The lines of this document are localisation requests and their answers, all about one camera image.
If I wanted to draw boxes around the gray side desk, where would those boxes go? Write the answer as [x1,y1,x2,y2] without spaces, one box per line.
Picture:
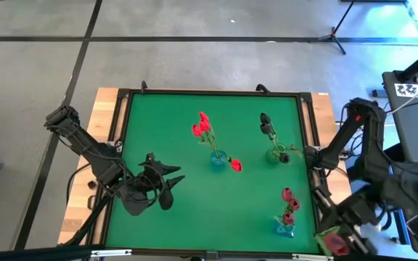
[382,70,418,166]

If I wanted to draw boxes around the green glass vase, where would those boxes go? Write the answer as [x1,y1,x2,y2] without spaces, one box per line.
[266,144,286,164]

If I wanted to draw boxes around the black tripod stand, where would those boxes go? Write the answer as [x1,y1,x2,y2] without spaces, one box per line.
[317,0,357,56]

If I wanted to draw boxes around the black beam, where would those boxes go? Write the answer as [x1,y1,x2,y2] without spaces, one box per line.
[0,244,107,261]

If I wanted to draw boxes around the green table mat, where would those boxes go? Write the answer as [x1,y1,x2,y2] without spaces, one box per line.
[105,93,321,254]

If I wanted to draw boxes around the blue glass vase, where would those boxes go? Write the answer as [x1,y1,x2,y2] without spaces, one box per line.
[210,149,229,167]

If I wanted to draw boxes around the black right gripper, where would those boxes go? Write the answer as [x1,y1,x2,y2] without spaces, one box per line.
[319,199,377,257]

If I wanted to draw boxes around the black metal table frame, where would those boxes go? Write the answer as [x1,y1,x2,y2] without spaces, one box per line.
[62,86,366,261]

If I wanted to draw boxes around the silver metal bracket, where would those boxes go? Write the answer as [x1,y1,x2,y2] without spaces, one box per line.
[291,253,335,261]
[91,249,133,257]

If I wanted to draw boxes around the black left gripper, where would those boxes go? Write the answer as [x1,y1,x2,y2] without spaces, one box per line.
[120,152,186,217]

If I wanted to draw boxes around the white printed label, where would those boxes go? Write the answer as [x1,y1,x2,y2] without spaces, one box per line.
[393,82,418,99]

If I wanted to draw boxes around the black artificial tulip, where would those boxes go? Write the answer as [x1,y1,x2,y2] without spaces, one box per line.
[276,144,304,164]
[259,112,279,149]
[261,123,281,152]

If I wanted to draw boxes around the white cable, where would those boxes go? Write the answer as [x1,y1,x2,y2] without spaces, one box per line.
[390,74,418,114]

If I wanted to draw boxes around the teal square glass vase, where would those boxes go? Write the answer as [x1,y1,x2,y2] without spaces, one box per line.
[274,215,297,239]

